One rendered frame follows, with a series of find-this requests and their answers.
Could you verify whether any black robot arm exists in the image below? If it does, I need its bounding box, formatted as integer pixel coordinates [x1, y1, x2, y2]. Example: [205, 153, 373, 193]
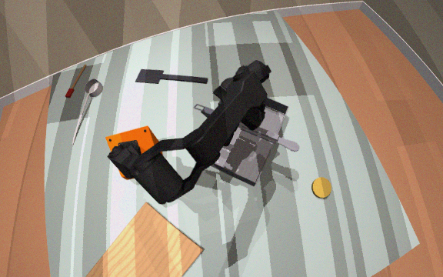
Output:
[108, 60, 271, 205]

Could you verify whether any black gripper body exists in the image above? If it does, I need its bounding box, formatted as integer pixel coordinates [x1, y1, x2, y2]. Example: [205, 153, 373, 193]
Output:
[224, 132, 234, 147]

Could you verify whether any red brush with wooden handle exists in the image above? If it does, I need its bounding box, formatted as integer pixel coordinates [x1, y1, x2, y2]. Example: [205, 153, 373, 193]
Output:
[65, 65, 87, 98]

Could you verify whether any tan round disc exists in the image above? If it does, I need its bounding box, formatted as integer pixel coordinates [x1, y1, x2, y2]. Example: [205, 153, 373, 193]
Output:
[311, 177, 331, 199]

